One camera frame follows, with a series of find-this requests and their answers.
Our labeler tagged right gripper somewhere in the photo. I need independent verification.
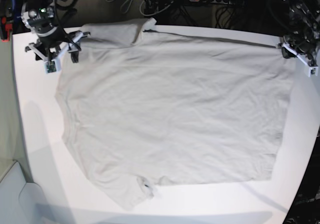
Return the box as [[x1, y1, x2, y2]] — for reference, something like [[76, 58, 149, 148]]
[[34, 30, 74, 48]]

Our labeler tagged red black clamp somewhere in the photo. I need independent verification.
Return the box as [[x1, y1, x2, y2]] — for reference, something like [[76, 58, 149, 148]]
[[0, 4, 14, 42]]

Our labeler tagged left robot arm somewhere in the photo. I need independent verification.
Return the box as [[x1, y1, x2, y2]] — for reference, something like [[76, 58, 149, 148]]
[[267, 0, 320, 67]]

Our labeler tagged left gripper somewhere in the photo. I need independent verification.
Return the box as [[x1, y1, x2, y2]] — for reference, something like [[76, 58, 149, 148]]
[[281, 34, 320, 59]]

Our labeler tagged beige t-shirt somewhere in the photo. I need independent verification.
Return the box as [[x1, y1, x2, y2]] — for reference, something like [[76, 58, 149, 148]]
[[55, 18, 296, 210]]

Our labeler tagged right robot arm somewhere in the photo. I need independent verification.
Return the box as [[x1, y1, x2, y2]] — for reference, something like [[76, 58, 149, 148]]
[[21, 0, 81, 65]]

